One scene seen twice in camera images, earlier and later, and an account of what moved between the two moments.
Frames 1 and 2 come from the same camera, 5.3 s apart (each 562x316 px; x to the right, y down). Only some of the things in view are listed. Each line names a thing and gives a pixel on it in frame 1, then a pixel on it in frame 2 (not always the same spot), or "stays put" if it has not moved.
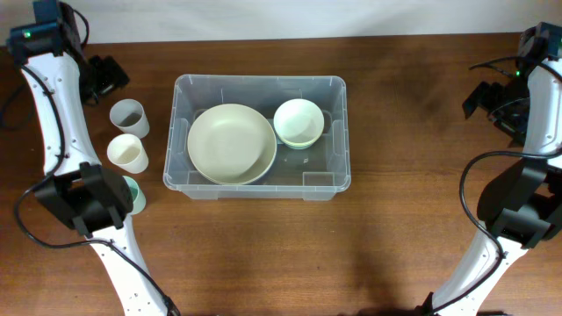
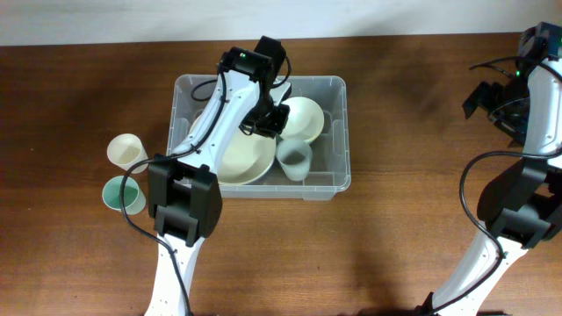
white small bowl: x=298 y=123 stays put
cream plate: x=231 y=144 stays put
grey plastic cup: x=129 y=116 -> x=295 y=157
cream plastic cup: x=126 y=151 stays put
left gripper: x=117 y=76 -> x=275 y=129
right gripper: x=482 y=96 stays put
